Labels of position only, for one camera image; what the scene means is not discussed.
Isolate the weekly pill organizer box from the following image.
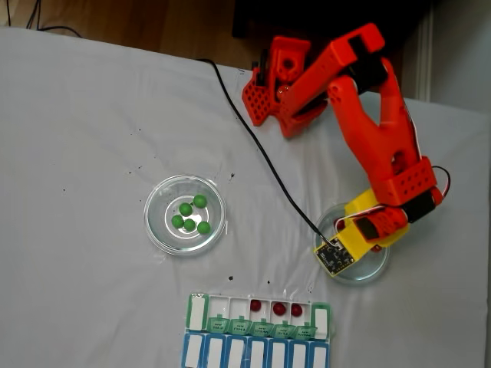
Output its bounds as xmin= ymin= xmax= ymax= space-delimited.
xmin=180 ymin=291 xmax=334 ymax=368

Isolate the black furniture piece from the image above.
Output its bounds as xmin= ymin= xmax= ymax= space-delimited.
xmin=232 ymin=0 xmax=435 ymax=101

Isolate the thin servo wire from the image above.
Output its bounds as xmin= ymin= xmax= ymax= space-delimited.
xmin=431 ymin=165 xmax=452 ymax=199

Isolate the clear glass bowl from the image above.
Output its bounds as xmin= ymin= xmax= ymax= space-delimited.
xmin=315 ymin=202 xmax=390 ymax=287
xmin=143 ymin=174 xmax=228 ymax=257

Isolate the black camera circuit board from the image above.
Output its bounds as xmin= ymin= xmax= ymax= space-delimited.
xmin=313 ymin=239 xmax=356 ymax=278

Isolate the white table cloth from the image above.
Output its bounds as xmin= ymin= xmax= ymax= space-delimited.
xmin=0 ymin=25 xmax=491 ymax=368

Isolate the black camera cable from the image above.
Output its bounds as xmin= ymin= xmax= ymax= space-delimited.
xmin=194 ymin=57 xmax=334 ymax=248

